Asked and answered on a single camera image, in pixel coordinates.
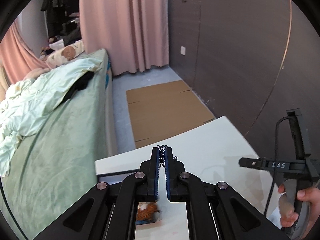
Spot patterned pillow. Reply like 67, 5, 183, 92
46, 40, 85, 68

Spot green bed mattress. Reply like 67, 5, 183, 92
1, 49, 118, 239

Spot white wall socket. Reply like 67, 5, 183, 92
180, 46, 186, 56

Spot brown rudraksha bead bracelet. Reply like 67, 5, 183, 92
137, 201, 161, 222

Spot pink curtain near wall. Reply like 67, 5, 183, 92
79, 0, 169, 75

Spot silver chain necklace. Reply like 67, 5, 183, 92
156, 144, 179, 168

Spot black garment on bed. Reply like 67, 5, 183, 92
60, 72, 94, 105

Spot person right hand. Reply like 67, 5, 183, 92
278, 184, 319, 239

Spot light green duvet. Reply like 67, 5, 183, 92
1, 57, 102, 177

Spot beige headboard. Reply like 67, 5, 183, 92
0, 62, 11, 102

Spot hanging dark clothes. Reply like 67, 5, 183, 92
41, 0, 80, 40

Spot flat cardboard sheet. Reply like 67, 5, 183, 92
126, 80, 215, 148

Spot pink curtain behind bed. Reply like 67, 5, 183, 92
1, 21, 52, 83

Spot white table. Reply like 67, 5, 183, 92
94, 115, 282, 240

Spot black jewelry box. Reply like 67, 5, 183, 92
136, 202, 162, 225

